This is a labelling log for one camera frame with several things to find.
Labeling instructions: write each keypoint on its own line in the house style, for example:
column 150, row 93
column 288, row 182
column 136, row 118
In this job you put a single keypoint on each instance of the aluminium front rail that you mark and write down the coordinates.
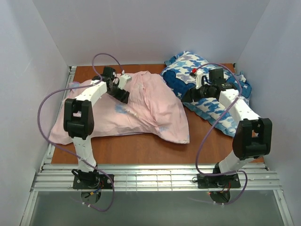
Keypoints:
column 136, row 178

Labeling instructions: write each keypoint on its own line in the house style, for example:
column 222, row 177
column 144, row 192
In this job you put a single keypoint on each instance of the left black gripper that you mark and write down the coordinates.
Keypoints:
column 120, row 93

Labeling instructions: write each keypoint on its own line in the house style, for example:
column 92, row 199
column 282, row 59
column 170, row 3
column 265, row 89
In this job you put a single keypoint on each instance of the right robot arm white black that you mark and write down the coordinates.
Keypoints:
column 252, row 139

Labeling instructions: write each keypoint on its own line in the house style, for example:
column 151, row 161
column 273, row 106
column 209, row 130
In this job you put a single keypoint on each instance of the aluminium left side rail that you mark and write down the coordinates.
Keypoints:
column 51, row 148

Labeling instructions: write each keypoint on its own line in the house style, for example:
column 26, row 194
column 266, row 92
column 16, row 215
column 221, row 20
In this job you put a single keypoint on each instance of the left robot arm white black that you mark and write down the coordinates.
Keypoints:
column 78, row 120

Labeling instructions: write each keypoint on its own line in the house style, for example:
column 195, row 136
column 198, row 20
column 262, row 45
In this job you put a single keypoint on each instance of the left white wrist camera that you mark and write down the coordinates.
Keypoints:
column 123, row 80

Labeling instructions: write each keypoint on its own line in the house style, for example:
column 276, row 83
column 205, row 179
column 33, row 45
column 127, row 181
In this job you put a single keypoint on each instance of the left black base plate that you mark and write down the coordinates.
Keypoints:
column 92, row 182

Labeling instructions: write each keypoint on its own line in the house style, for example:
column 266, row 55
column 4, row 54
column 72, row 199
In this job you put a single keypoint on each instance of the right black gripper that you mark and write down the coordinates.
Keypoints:
column 193, row 94

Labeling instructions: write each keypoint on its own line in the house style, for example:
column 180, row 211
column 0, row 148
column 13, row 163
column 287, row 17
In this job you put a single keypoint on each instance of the pink pillowcase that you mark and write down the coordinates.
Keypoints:
column 152, row 108

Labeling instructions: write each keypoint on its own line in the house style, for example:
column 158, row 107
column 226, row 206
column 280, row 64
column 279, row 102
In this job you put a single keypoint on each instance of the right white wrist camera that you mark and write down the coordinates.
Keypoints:
column 197, row 74

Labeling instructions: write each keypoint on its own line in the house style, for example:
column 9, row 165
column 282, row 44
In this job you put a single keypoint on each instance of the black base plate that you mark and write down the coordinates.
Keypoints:
column 92, row 182
column 220, row 181

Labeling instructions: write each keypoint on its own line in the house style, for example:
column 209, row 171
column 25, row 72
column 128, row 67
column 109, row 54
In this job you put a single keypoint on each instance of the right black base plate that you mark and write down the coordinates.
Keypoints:
column 220, row 181

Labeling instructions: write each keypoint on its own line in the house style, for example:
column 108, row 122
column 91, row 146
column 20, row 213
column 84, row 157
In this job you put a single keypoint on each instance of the blue white houndstooth pillow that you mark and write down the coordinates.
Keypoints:
column 209, row 109

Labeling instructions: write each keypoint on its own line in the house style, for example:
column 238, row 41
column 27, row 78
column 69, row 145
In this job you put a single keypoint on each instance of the aluminium rail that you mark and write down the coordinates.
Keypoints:
column 136, row 178
column 51, row 148

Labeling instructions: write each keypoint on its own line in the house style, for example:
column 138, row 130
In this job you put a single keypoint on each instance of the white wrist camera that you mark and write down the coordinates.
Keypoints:
column 123, row 80
column 197, row 74

